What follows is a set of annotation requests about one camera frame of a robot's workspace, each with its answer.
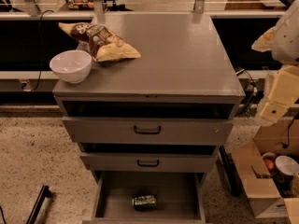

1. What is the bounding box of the grey drawer cabinet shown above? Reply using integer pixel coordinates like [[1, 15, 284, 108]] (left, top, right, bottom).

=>
[[51, 12, 247, 224]]

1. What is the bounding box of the black bar on floor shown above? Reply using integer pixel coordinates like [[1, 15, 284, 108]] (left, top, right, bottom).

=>
[[26, 185, 52, 224]]

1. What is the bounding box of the black cable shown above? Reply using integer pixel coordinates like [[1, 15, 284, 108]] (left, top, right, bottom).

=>
[[235, 66, 259, 118], [32, 9, 55, 91]]

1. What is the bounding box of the grey top drawer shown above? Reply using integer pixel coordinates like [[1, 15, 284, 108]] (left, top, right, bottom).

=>
[[63, 117, 233, 145]]

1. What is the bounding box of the white cup in box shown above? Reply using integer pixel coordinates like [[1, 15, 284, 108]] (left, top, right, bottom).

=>
[[275, 155, 299, 176]]

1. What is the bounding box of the black bar beside cabinet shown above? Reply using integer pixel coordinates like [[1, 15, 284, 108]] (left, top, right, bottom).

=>
[[220, 146, 241, 197]]

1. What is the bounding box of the grey middle drawer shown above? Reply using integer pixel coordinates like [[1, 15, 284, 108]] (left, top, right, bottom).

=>
[[80, 152, 216, 173]]

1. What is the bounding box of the black cable on left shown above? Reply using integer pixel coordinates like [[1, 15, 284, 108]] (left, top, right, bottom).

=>
[[32, 9, 55, 91]]

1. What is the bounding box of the black cable on right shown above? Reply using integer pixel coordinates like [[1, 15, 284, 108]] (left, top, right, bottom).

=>
[[235, 66, 259, 118]]

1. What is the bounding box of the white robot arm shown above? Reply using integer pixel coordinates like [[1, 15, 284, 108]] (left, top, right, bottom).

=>
[[251, 0, 299, 123]]

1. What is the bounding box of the red apple in box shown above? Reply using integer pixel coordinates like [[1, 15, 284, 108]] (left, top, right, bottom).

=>
[[263, 159, 275, 171]]

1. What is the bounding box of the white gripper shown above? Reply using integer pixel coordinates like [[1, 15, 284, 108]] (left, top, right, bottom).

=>
[[251, 27, 299, 123]]

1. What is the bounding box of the cardboard box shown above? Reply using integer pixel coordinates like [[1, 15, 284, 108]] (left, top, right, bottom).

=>
[[232, 119, 299, 224]]

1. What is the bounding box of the grey open bottom drawer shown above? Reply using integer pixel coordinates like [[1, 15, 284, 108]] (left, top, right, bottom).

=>
[[82, 172, 206, 224]]

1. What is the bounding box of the white bowl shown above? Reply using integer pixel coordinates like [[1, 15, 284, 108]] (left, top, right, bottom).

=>
[[50, 49, 93, 84]]

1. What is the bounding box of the brown yellow chip bag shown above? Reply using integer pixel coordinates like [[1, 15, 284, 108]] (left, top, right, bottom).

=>
[[59, 22, 141, 62]]

